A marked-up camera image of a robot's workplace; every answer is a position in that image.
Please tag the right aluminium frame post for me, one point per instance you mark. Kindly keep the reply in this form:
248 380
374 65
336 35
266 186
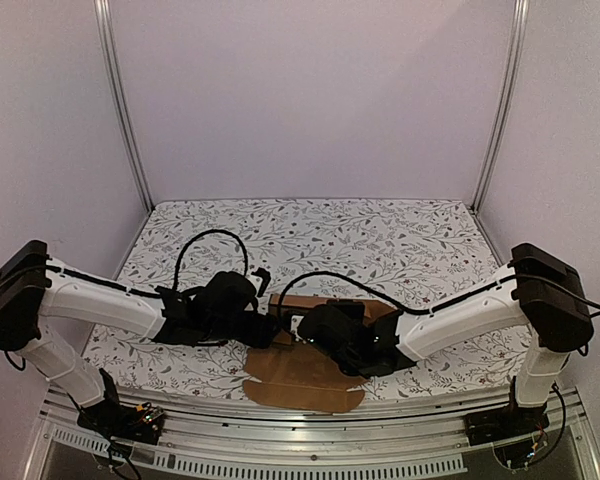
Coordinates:
505 99

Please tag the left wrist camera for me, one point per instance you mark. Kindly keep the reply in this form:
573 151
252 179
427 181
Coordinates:
260 279

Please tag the left aluminium frame post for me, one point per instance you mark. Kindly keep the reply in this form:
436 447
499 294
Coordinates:
114 75

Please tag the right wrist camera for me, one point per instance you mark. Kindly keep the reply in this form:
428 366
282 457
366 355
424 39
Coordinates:
295 322

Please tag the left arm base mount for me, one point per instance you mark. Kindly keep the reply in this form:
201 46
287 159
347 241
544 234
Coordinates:
141 423

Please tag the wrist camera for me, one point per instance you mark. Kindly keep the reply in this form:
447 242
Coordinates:
260 279
295 322

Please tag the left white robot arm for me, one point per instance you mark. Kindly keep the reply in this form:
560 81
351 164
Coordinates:
34 288

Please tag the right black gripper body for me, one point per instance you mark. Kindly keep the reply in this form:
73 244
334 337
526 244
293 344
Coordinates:
312 330

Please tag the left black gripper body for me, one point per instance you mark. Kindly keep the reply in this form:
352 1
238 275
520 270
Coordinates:
225 331

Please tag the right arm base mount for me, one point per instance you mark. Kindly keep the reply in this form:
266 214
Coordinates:
509 421

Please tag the brown cardboard box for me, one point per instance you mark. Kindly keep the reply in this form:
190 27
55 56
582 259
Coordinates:
294 375

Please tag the aluminium frame post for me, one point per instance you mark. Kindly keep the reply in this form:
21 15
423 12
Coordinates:
114 75
505 99

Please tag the aluminium front rail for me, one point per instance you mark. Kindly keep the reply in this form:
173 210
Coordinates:
414 438

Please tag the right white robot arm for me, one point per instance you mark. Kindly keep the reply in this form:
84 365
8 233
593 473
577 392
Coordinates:
534 289

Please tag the floral patterned table mat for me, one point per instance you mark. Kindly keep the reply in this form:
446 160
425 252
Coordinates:
416 251

